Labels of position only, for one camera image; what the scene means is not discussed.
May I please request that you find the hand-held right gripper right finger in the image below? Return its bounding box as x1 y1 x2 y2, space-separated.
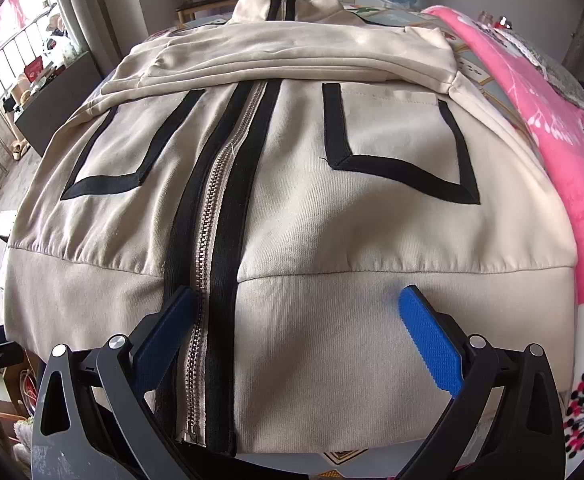
398 284 563 480

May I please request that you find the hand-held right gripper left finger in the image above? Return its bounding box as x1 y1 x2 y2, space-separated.
31 286 200 480

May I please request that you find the cream zip jacket black trim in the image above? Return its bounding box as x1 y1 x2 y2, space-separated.
0 0 580 473

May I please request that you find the fluffy green white garment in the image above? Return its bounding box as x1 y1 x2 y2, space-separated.
12 417 35 461

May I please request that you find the pink floral blanket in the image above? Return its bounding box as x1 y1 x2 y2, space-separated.
419 5 584 461

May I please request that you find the dark grey low cabinet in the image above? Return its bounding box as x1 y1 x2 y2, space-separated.
14 50 105 156

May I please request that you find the blue fruit print tablecloth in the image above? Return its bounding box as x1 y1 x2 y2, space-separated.
172 2 553 480

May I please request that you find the silver quilted cover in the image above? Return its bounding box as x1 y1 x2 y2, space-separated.
502 20 584 111

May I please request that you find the white shopping bag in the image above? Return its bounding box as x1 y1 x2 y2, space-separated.
42 35 75 68

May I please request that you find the green paper packet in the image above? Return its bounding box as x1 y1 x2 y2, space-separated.
367 7 425 26

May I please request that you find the beige curtain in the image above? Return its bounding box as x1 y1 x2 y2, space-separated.
54 0 183 58

